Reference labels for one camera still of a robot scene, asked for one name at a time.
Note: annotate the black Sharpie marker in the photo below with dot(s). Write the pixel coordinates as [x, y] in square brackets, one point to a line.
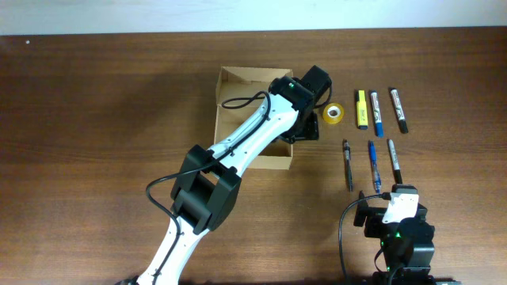
[394, 161]

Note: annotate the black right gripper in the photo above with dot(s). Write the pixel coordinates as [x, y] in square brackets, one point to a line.
[374, 218]

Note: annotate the open cardboard box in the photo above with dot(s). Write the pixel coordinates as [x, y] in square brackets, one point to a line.
[244, 82]

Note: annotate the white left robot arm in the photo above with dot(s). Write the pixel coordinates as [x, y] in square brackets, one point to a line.
[202, 194]

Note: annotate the yellow highlighter marker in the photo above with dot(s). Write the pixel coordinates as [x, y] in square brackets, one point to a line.
[361, 110]

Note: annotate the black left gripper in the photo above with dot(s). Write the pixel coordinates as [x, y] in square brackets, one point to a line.
[311, 127]

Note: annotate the clear yellow tape roll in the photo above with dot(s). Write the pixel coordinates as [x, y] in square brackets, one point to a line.
[333, 113]

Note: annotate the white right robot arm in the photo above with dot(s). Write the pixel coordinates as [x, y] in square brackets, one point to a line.
[406, 239]

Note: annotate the black clear retractable pen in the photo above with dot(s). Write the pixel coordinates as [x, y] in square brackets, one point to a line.
[348, 169]

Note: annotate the blue whiteboard marker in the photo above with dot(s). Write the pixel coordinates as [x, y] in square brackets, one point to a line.
[376, 113]

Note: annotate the blue clear retractable pen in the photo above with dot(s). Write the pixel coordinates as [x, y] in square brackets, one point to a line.
[375, 171]

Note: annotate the black whiteboard marker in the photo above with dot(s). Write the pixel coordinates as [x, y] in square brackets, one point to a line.
[399, 111]

